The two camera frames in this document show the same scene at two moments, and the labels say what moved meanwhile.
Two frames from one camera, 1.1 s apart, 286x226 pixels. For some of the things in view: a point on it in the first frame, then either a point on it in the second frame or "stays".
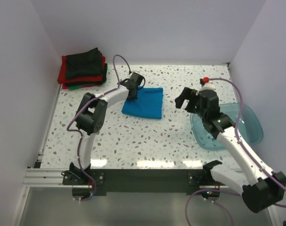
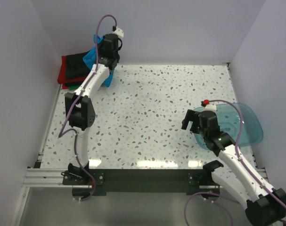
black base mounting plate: (141, 181) stays
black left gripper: (134, 92) → (106, 46)
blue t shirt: (148, 105) → (90, 60)
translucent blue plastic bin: (249, 126) stays
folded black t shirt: (84, 64) stays
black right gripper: (190, 100) → (194, 124)
